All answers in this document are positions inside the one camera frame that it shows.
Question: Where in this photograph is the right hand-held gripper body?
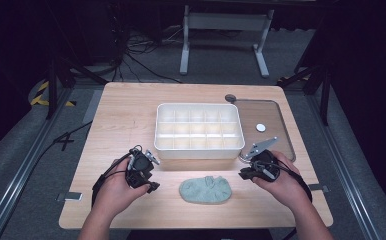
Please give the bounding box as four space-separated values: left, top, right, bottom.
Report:
240 136 281 183

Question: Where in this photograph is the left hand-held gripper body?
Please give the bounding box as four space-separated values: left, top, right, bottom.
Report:
125 145 161 189

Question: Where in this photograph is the green cloth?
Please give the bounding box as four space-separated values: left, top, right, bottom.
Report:
179 175 233 205

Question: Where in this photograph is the white divided storage box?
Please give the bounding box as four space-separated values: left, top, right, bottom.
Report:
153 102 246 160

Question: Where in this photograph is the person's right hand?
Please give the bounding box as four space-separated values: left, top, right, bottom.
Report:
252 151 312 209

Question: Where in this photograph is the person's left hand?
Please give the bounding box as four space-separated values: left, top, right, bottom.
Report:
95 159 150 218

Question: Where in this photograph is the clear box lid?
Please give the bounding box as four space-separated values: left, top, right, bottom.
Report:
233 98 296 164

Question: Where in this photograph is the black tripod stand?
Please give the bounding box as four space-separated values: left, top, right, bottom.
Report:
277 63 333 127
45 54 109 120

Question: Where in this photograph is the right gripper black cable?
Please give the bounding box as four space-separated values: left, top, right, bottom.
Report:
274 159 314 203

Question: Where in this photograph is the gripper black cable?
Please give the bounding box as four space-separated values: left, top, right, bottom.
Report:
274 159 314 203
91 151 132 207

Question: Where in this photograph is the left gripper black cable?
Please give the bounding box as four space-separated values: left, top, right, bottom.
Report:
91 151 132 207

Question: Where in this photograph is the metal table bracket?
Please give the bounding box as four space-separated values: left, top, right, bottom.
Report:
55 191 84 203
308 183 331 194

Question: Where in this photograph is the black floor cable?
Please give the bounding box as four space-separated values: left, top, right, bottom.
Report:
30 120 94 169

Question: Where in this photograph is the bundle of floor cables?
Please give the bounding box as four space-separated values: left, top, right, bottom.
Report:
110 26 184 84

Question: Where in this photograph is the grey metal stand frame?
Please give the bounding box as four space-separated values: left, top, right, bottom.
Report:
179 4 275 79

